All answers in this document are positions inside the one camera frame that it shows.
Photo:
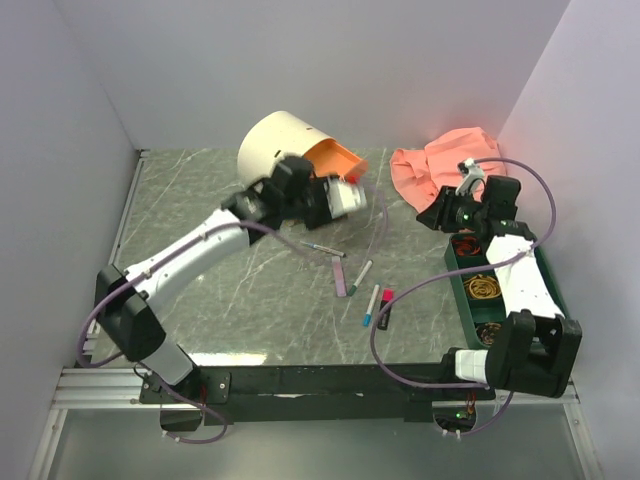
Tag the green compartment tray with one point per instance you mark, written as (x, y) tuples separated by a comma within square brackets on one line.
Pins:
[(507, 277)]

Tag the blue capped marker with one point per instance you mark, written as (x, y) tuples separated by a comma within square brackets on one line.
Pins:
[(371, 304)]

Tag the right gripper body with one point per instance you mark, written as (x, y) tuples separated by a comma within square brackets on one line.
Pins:
[(459, 211)]

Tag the pink cloth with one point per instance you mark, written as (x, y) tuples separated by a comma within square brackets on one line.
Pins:
[(418, 175)]

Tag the thin white pen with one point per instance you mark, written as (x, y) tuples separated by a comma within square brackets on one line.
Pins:
[(324, 249)]

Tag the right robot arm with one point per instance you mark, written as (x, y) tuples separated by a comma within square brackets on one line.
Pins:
[(519, 339)]

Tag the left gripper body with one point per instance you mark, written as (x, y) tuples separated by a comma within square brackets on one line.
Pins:
[(317, 204)]

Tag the lilac correction tape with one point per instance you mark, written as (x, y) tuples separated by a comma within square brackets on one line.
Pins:
[(339, 278)]

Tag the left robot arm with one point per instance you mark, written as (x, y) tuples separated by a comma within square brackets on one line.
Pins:
[(132, 298)]

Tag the black base bar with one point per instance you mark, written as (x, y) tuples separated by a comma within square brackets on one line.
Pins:
[(321, 392)]

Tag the orange rubber bands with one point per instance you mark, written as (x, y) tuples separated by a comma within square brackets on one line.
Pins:
[(466, 246)]

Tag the round cream drawer cabinet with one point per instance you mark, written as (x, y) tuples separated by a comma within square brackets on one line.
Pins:
[(280, 134)]

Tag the yellow rubber bands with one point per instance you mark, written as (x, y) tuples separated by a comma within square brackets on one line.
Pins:
[(482, 287)]

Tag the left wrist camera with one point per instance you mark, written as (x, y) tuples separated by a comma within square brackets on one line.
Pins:
[(344, 198)]

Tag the coiled band lower compartment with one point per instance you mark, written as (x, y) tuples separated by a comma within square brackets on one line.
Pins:
[(487, 332)]

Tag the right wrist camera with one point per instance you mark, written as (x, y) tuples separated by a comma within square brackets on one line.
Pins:
[(472, 176)]

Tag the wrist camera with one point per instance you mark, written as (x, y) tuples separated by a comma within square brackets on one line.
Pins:
[(472, 176), (344, 198)]

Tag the green capped marker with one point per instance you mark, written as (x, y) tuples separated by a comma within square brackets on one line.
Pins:
[(359, 279)]

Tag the pink highlighter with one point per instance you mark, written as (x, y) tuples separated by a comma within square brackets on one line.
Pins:
[(384, 310)]

